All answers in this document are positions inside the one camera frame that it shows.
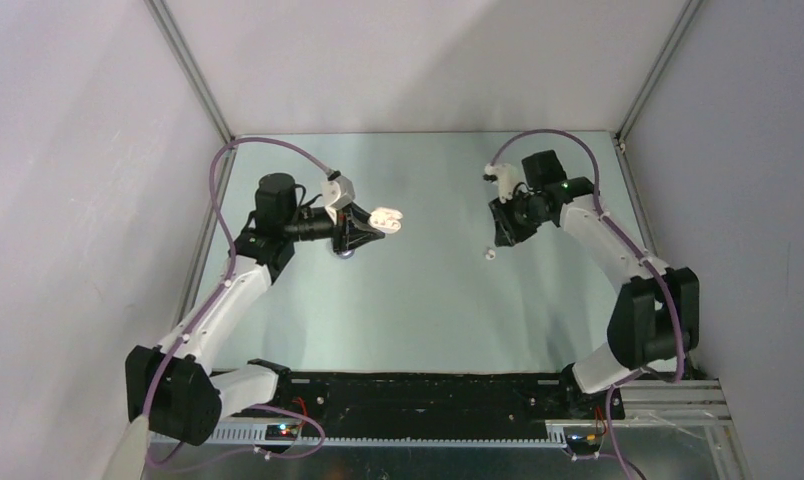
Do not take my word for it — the right aluminium frame post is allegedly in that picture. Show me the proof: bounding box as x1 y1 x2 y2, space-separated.
616 0 705 143

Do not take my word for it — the left aluminium frame post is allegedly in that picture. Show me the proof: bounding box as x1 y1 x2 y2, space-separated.
143 0 236 148

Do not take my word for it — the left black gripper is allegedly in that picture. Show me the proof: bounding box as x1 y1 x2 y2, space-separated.
283 202 384 255

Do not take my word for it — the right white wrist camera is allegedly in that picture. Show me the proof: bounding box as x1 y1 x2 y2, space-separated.
483 163 523 204

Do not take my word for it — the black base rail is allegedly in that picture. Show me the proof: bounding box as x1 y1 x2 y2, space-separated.
229 360 625 442

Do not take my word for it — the circuit board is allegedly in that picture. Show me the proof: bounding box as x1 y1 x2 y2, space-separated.
564 434 604 461
264 424 301 443

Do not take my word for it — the aluminium frame post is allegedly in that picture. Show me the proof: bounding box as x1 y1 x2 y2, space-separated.
143 0 236 148
616 0 705 143

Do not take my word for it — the white earbud charging case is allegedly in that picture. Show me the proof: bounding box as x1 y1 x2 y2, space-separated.
368 207 404 234

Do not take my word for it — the right circuit board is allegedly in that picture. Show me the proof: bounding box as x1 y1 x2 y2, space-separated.
564 434 604 461

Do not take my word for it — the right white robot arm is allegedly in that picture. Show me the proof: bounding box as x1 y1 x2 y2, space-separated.
483 150 700 418

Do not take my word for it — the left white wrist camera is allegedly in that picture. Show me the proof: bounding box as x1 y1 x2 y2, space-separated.
320 170 355 224

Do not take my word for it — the left circuit board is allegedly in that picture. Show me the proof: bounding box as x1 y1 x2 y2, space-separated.
264 424 301 443

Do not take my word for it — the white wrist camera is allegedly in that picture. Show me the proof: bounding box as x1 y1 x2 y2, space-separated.
320 170 355 224
483 163 523 204

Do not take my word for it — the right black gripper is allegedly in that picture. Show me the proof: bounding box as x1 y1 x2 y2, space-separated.
489 189 549 247

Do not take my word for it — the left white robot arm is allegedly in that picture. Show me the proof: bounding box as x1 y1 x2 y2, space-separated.
125 172 403 446

